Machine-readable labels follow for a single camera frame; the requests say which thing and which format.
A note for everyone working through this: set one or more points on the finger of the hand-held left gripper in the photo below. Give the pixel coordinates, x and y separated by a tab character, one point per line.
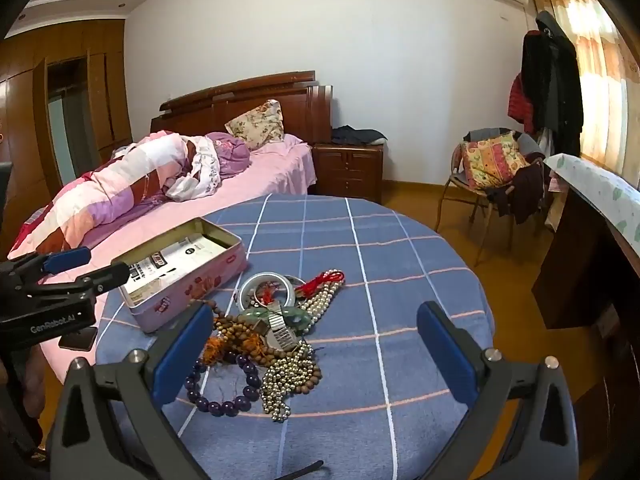
107	276
67	259

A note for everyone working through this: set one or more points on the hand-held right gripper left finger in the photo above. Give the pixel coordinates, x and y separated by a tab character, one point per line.
182	355

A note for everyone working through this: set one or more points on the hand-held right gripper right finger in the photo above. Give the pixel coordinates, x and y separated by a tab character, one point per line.
445	360

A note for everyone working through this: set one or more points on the pink tin box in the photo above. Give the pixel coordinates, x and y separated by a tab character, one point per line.
200	280

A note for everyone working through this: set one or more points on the pink patchwork quilt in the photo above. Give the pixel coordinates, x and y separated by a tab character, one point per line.
100	190

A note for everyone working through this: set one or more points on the round table blue plaid cloth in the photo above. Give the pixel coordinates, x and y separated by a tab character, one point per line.
400	270

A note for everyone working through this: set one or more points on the silver metal bangle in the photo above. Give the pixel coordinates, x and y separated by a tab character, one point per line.
270	276

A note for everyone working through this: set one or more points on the white floral cloth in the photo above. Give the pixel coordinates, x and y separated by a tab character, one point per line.
195	170

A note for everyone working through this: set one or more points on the dark wooden desk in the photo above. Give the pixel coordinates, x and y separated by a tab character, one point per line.
570	270

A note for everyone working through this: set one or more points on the wooden wardrobe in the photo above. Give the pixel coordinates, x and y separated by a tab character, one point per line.
20	110

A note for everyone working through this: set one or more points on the purple blanket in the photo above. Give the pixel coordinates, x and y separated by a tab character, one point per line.
230	152

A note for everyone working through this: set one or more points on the dark garment on chair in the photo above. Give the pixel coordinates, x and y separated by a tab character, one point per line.
525	190

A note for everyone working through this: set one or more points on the bed with pink sheet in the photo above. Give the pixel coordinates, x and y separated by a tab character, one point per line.
280	165

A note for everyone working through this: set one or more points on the colourful patterned cushion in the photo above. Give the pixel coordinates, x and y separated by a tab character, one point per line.
492	160

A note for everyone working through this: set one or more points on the wooden headboard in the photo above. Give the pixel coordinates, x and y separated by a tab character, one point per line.
225	105

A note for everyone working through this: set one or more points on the wooden nightstand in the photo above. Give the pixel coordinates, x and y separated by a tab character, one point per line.
350	170

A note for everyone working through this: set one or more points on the floral pillow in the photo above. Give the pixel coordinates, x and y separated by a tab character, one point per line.
255	122

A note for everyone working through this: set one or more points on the white green patterned cloth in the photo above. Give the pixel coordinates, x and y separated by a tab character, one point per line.
600	190

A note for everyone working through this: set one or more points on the wooden chair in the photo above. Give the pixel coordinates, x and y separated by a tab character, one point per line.
527	144

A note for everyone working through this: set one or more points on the dark folded clothes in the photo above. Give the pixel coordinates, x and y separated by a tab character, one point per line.
357	135

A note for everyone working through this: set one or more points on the red hanging garment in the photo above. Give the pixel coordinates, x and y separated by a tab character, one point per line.
516	100

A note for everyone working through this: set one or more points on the black hanging coat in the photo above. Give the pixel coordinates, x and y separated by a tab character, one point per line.
555	85

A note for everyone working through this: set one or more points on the patterned curtain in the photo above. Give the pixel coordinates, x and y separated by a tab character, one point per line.
600	60

